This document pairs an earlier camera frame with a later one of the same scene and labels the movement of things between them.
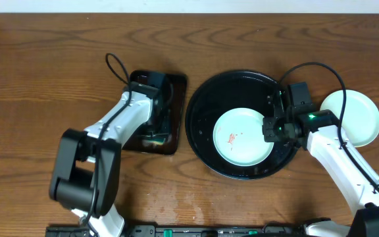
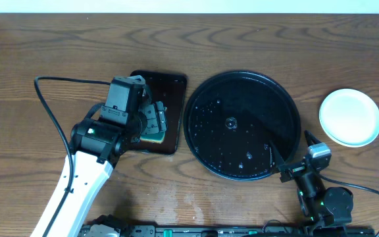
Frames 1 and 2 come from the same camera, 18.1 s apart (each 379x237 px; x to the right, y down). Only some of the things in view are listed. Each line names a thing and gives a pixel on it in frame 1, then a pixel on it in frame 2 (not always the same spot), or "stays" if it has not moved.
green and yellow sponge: [158, 141] stays
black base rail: [189, 231] stays
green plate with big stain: [238, 137] -> [350, 118]
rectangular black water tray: [161, 133] stays
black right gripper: [268, 132] -> [279, 165]
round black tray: [230, 89] stays
